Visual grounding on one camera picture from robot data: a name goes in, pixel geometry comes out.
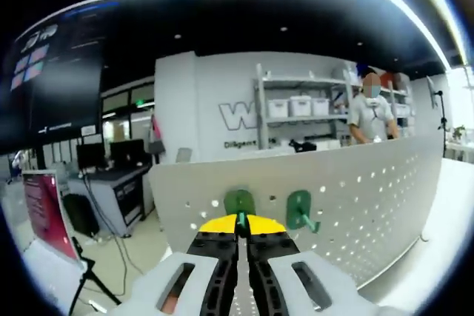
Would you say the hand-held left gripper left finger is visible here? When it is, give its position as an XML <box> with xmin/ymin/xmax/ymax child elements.
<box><xmin>110</xmin><ymin>214</ymin><xmax>240</xmax><ymax>316</ymax></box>

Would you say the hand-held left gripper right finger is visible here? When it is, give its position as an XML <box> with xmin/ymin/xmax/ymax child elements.
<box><xmin>244</xmin><ymin>214</ymin><xmax>386</xmax><ymax>316</ymax></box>

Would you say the green hook assembly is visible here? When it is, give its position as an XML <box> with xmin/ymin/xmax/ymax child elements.
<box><xmin>286</xmin><ymin>189</ymin><xmax>321</xmax><ymax>235</ymax></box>
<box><xmin>223</xmin><ymin>189</ymin><xmax>257</xmax><ymax>231</ymax></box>

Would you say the white perforated mounting plate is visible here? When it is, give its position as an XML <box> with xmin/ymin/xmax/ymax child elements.
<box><xmin>147</xmin><ymin>131</ymin><xmax>447</xmax><ymax>292</ymax></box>

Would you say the black tripod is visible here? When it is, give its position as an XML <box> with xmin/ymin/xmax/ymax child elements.
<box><xmin>69</xmin><ymin>236</ymin><xmax>121</xmax><ymax>310</ymax></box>

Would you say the grey office desk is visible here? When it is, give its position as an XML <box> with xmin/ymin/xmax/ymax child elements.
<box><xmin>68</xmin><ymin>165</ymin><xmax>153</xmax><ymax>238</ymax></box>

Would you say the black bin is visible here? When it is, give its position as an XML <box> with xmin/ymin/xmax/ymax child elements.
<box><xmin>61</xmin><ymin>193</ymin><xmax>100</xmax><ymax>238</ymax></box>

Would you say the black computer monitor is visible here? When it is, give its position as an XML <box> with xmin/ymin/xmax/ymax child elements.
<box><xmin>76</xmin><ymin>142</ymin><xmax>109</xmax><ymax>171</ymax></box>
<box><xmin>110</xmin><ymin>138</ymin><xmax>146</xmax><ymax>166</ymax></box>

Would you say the black object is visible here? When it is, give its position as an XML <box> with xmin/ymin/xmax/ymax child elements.
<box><xmin>288</xmin><ymin>138</ymin><xmax>318</xmax><ymax>154</ymax></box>

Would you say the red display board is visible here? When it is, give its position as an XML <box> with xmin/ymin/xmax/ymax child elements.
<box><xmin>21</xmin><ymin>169</ymin><xmax>81</xmax><ymax>262</ymax></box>

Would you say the pink garment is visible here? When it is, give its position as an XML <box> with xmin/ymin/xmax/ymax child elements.
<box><xmin>149</xmin><ymin>115</ymin><xmax>167</xmax><ymax>155</ymax></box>

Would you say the white storage box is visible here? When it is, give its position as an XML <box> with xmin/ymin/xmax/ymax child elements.
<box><xmin>289</xmin><ymin>95</ymin><xmax>314</xmax><ymax>117</ymax></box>
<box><xmin>313</xmin><ymin>98</ymin><xmax>331</xmax><ymax>115</ymax></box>
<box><xmin>267</xmin><ymin>98</ymin><xmax>290</xmax><ymax>118</ymax></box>

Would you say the grey metal shelf rack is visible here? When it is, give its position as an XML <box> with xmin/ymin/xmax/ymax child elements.
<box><xmin>253</xmin><ymin>63</ymin><xmax>413</xmax><ymax>147</ymax></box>

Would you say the black tripod stand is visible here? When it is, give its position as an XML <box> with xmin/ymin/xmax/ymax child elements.
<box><xmin>425</xmin><ymin>75</ymin><xmax>451</xmax><ymax>158</ymax></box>

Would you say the green potted plant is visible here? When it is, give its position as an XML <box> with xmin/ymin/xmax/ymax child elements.
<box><xmin>451</xmin><ymin>124</ymin><xmax>468</xmax><ymax>144</ymax></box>

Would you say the large dark display screen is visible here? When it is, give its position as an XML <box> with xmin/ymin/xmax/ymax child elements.
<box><xmin>0</xmin><ymin>0</ymin><xmax>124</xmax><ymax>155</ymax></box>

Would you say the ceiling light strip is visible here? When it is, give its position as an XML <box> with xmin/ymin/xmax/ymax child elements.
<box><xmin>388</xmin><ymin>0</ymin><xmax>468</xmax><ymax>70</ymax></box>

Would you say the black floor cable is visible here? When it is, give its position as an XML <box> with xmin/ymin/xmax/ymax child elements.
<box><xmin>82</xmin><ymin>174</ymin><xmax>142</xmax><ymax>277</ymax></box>

